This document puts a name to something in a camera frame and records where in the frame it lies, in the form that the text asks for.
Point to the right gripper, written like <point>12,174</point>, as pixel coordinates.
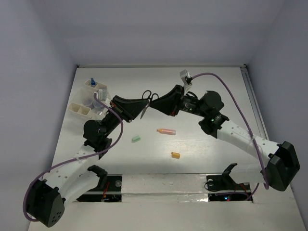
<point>169,103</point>

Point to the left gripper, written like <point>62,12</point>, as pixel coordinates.
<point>129,109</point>

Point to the black handled scissors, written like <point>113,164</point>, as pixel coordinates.
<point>149,96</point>

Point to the orange highlighter marker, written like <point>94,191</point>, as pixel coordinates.
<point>166,131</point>

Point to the clear jar purple contents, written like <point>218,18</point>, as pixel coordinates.
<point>88,102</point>

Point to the clear spray bottle blue cap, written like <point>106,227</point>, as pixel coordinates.
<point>92,82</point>

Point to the orange marker cap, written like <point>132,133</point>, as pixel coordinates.
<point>175,155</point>

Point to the clear jar blue beads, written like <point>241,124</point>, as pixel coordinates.
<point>98,105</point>

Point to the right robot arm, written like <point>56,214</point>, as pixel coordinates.
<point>279,160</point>

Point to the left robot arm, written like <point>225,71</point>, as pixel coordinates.
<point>52,190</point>

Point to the green marker cap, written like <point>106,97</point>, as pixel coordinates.
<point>136,139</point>

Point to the cream divided box rear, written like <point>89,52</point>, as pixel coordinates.
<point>92,88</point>

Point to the cream divided box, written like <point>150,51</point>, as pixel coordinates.
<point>92,88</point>
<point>79,110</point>

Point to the clear organizer bin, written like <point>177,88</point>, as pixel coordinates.
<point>82,93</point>

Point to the cream divided box front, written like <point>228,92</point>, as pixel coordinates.
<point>79,110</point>

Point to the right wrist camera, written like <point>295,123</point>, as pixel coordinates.
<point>186,79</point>

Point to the aluminium side rail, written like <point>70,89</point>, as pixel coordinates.
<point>253,101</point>

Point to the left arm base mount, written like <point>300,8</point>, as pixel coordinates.
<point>108,188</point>

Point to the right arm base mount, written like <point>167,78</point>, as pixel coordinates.
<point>222,188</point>

